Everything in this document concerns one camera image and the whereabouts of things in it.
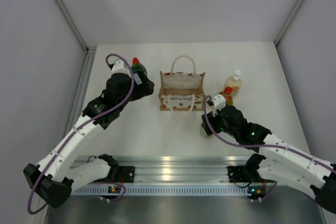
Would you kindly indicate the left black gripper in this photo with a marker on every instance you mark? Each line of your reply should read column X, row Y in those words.
column 146, row 88

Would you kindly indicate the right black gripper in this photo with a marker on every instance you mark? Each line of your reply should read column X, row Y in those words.
column 206, row 125

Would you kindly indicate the green red-capped bottle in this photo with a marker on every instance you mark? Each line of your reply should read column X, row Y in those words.
column 138, row 67

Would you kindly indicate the yellow dish soap bottle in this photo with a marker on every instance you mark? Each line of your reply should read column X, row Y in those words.
column 227, row 94

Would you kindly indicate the cream pump soap bottle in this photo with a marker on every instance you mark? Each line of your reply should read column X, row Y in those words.
column 234, row 81

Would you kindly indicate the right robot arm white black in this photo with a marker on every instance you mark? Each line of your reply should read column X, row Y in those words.
column 273, row 158

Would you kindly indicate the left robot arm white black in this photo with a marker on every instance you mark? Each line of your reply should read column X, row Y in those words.
column 52, row 178

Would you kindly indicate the watermelon print canvas bag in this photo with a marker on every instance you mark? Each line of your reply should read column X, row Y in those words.
column 182, row 92

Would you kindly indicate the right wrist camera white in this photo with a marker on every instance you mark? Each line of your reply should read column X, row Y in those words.
column 217, row 103

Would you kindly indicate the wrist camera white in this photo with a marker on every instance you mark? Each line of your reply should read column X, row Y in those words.
column 119, row 67
column 217, row 103

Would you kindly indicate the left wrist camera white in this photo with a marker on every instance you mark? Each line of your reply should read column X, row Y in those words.
column 119, row 67

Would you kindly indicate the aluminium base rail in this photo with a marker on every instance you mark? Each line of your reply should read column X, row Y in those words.
column 156, row 170

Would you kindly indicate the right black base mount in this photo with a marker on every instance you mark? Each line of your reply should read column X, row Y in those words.
column 238, row 174

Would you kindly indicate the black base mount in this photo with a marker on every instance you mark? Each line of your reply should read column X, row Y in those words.
column 238, row 174
column 125, row 174

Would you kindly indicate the left aluminium frame post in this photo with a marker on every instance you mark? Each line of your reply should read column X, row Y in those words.
column 71, row 24

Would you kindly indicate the aluminium frame post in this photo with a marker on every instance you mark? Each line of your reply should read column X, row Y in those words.
column 288, row 21
column 71, row 24

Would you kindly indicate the slotted grey cable duct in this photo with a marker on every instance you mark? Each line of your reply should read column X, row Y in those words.
column 165, row 190

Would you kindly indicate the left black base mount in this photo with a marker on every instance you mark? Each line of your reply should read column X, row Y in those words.
column 125, row 174

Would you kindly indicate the right aluminium frame post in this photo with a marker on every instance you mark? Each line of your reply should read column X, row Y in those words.
column 288, row 21

